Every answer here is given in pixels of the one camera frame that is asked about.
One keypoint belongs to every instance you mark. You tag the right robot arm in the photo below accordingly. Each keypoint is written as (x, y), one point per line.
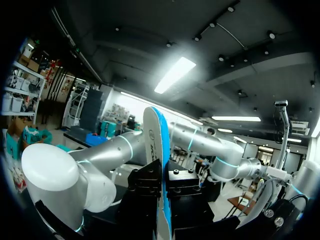
(100, 156)

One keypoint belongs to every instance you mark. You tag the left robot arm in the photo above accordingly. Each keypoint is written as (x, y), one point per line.
(303, 178)

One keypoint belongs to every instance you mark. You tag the blue and black shoe insole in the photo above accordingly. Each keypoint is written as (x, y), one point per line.
(153, 140)

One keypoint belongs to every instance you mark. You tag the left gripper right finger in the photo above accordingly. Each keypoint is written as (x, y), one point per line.
(186, 192)

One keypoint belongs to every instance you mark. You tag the person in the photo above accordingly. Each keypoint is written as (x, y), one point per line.
(211, 131)

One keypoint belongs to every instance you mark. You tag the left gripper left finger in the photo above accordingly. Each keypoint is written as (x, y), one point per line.
(142, 190)

